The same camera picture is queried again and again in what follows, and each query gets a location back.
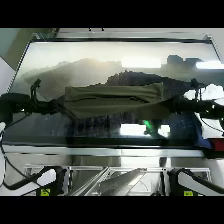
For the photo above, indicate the blue garment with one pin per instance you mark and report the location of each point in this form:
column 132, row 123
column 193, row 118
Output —
column 202, row 136

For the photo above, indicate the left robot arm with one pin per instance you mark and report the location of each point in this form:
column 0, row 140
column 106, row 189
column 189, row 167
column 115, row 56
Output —
column 16, row 103

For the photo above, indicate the red garment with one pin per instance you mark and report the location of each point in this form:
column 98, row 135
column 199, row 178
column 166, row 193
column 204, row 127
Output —
column 218, row 144

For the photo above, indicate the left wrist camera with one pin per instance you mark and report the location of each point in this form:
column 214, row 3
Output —
column 35, row 86

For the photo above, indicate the olive green shirt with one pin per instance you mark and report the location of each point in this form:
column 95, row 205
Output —
column 113, row 100

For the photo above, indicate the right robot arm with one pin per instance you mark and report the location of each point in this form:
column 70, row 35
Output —
column 200, row 107

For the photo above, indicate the silver frame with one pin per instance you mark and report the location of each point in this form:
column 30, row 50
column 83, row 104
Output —
column 113, row 152

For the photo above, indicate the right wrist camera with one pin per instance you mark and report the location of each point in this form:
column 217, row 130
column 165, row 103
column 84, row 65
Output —
column 196, row 86

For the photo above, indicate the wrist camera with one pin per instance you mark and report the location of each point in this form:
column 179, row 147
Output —
column 35, row 86
column 196, row 86

